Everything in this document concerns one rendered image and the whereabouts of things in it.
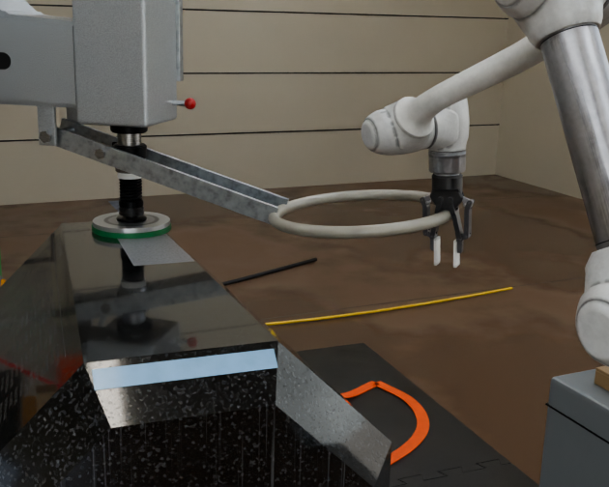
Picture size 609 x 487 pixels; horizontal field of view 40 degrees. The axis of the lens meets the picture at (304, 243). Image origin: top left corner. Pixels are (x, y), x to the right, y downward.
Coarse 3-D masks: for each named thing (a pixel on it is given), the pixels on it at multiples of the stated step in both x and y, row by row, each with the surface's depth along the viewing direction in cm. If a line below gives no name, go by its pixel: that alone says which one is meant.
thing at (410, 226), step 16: (336, 192) 241; (352, 192) 241; (368, 192) 241; (384, 192) 239; (400, 192) 237; (416, 192) 234; (288, 208) 229; (272, 224) 213; (288, 224) 206; (304, 224) 202; (384, 224) 197; (400, 224) 198; (416, 224) 199; (432, 224) 202
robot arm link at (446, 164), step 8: (432, 152) 203; (456, 152) 201; (464, 152) 203; (432, 160) 204; (440, 160) 202; (448, 160) 201; (456, 160) 202; (464, 160) 203; (432, 168) 204; (440, 168) 202; (448, 168) 202; (456, 168) 202; (464, 168) 204; (448, 176) 204
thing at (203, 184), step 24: (72, 144) 227; (96, 144) 226; (120, 168) 226; (144, 168) 224; (168, 168) 223; (192, 168) 233; (192, 192) 223; (216, 192) 221; (240, 192) 232; (264, 192) 230; (264, 216) 220
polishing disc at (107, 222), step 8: (104, 216) 238; (112, 216) 238; (152, 216) 239; (160, 216) 240; (96, 224) 229; (104, 224) 229; (112, 224) 229; (120, 224) 230; (128, 224) 230; (136, 224) 230; (144, 224) 230; (152, 224) 231; (160, 224) 231; (168, 224) 235; (112, 232) 226; (120, 232) 226; (128, 232) 226; (136, 232) 226; (144, 232) 227
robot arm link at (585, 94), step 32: (512, 0) 143; (544, 0) 142; (576, 0) 141; (544, 32) 144; (576, 32) 142; (576, 64) 142; (608, 64) 144; (576, 96) 141; (608, 96) 141; (576, 128) 142; (608, 128) 139; (576, 160) 143; (608, 160) 139; (608, 192) 138; (608, 224) 138; (608, 256) 136; (608, 288) 133; (576, 320) 138; (608, 320) 131; (608, 352) 133
